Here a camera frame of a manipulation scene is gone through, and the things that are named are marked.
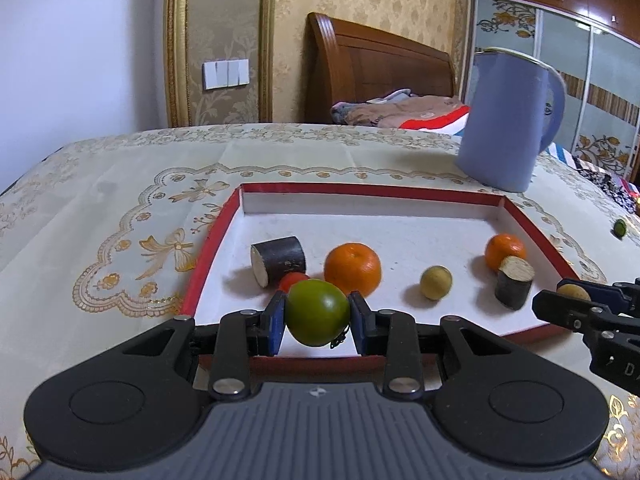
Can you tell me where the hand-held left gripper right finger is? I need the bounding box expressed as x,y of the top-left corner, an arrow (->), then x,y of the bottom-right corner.
347,290 -> 511,396

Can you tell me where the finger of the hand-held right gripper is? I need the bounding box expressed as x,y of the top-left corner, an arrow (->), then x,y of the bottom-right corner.
531,290 -> 608,336
557,277 -> 640,317

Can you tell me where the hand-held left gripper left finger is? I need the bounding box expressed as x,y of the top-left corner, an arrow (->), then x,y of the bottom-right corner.
120,290 -> 287,402

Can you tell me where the yellow round fruit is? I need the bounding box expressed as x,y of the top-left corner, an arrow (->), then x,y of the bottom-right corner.
556,284 -> 592,303
419,266 -> 453,301

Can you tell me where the green tomato with stem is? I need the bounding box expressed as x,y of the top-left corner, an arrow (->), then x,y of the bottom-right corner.
284,279 -> 352,348

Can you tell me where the red cherry tomato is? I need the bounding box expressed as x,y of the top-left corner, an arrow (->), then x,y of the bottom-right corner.
277,272 -> 311,293

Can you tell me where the dark sugarcane piece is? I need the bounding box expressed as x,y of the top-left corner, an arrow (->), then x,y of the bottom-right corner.
494,255 -> 535,311
250,236 -> 307,289

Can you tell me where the red-edged white tray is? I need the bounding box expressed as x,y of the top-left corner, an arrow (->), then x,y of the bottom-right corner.
179,182 -> 583,361

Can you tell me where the large orange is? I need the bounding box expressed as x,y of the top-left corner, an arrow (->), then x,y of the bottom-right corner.
323,242 -> 382,297

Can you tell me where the small orange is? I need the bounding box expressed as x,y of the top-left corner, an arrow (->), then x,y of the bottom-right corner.
484,233 -> 528,272

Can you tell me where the dark floral cloth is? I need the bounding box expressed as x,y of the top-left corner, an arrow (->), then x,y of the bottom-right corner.
575,157 -> 640,211

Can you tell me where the striped blanket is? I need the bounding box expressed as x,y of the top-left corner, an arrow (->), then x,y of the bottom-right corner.
545,142 -> 586,171

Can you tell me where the blue electric kettle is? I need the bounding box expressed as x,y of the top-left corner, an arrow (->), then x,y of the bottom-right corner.
456,46 -> 567,193

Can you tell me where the cream embroidered tablecloth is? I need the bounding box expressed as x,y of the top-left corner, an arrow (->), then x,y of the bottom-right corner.
0,122 -> 640,480

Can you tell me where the pile of clothes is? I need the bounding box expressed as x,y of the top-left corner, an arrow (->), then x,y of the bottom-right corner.
330,89 -> 472,136

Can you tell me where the floral sliding-door wardrobe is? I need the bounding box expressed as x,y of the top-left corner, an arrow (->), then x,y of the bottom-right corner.
460,0 -> 640,183

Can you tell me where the wooden bed headboard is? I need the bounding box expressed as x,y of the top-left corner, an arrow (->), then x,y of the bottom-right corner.
305,11 -> 458,125

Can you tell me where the white light switch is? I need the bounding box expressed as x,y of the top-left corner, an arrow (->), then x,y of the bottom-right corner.
202,59 -> 251,92

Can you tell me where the gold wall moulding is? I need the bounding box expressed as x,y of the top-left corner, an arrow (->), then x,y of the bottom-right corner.
164,0 -> 277,128

